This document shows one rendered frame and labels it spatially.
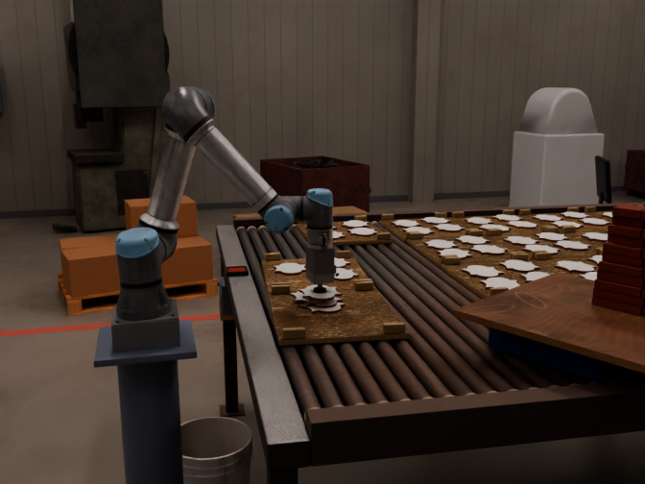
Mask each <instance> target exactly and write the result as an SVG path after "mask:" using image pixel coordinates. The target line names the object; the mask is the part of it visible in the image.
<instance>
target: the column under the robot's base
mask: <svg viewBox="0 0 645 484"><path fill-rule="evenodd" d="M179 337H180V346H178V347H168V348H157V349H146V350H136V351H115V352H113V348H112V336H111V326H110V327H100V330H99V335H98V341H97V346H96V351H95V356H94V368H98V367H108V366H117V374H118V386H119V399H120V413H121V425H122V439H123V452H124V466H125V478H126V484H184V483H183V465H182V445H181V427H180V408H179V371H178V360H180V359H190V358H197V349H196V344H195V338H194V333H193V328H192V324H191V320H181V321H179Z"/></svg>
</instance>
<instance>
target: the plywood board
mask: <svg viewBox="0 0 645 484"><path fill-rule="evenodd" d="M594 282H595V280H591V279H587V278H578V277H574V276H569V275H566V274H561V273H554V274H552V275H549V276H546V277H543V278H539V279H536V280H533V281H531V282H528V283H525V284H522V285H520V286H517V287H515V288H512V289H510V290H507V291H504V292H501V293H499V294H496V295H493V296H490V297H488V298H485V299H482V300H480V301H477V302H473V303H470V304H467V305H465V306H462V307H459V308H456V309H454V317H457V318H461V319H464V320H467V321H471V322H473V323H476V324H480V325H483V326H486V327H492V328H495V329H499V330H502V331H505V332H509V333H511V334H514V335H518V336H521V337H524V338H528V339H531V340H534V341H538V342H540V343H544V344H547V345H550V346H554V347H557V348H560V349H564V350H567V351H573V352H576V353H578V354H582V355H585V356H588V357H592V358H595V359H598V360H602V361H605V362H608V363H611V364H614V365H617V366H621V367H624V368H627V369H631V370H634V371H637V372H641V373H643V374H645V317H642V315H641V316H637V315H633V314H630V313H626V312H622V311H617V310H613V309H609V308H605V307H602V306H598V305H594V304H592V297H593V288H594Z"/></svg>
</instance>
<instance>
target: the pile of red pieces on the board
mask: <svg viewBox="0 0 645 484"><path fill-rule="evenodd" d="M611 215H612V224H611V225H608V242H607V243H604V245H603V254H602V261H599V268H598V271H597V279H596V280H595V282H594V288H593V297H592V304H594V305H598V306H602V307H605V308H609V309H613V310H617V311H622V312H626V313H630V314H633V315H637V316H641V315H642V317H645V206H634V205H626V204H623V205H620V206H614V207H613V208H612V214H611Z"/></svg>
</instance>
